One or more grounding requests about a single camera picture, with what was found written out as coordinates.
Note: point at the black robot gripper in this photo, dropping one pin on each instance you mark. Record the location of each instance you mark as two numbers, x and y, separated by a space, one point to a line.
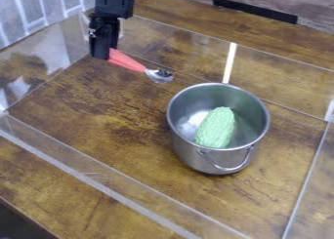
104 27

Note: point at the orange plastic spoon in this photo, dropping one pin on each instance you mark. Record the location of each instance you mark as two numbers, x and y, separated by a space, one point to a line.
157 75

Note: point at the silver metal pot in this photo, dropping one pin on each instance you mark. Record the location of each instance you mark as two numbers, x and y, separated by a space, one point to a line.
187 109

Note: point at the green knitted vegetable toy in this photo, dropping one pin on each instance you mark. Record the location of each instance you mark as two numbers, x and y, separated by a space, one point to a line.
217 128

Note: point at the clear acrylic enclosure wall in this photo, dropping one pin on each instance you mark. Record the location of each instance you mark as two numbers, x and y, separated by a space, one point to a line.
87 162

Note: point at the black strip on wall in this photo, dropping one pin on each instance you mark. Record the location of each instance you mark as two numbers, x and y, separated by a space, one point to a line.
262 12

